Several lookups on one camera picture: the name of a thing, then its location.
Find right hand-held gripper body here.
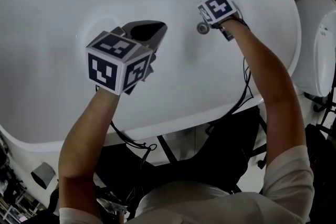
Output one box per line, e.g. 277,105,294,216
197,0,242,41

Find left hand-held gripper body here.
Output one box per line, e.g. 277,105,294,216
86,20,168,96

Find round metal bathtub drain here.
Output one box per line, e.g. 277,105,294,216
196,22,210,34

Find person's right forearm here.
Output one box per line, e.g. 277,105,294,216
222,18,307,166

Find person's left forearm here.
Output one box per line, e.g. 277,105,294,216
58,85,122,184

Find white oval bathtub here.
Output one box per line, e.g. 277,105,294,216
0,0,302,192

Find white toilet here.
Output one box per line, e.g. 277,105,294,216
292,0,336,98

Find grey trash bin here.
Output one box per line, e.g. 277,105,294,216
30,162,57,189

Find person's black trousers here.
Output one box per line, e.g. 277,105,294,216
94,107,268,216

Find cluttered equipment shelf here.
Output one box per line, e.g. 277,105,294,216
0,138,61,224

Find person's beige shirt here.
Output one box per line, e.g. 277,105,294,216
59,144,315,224

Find black wheeled equipment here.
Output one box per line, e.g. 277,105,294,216
304,86,336,224

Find black metal stool frame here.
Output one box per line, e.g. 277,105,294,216
156,135,180,164

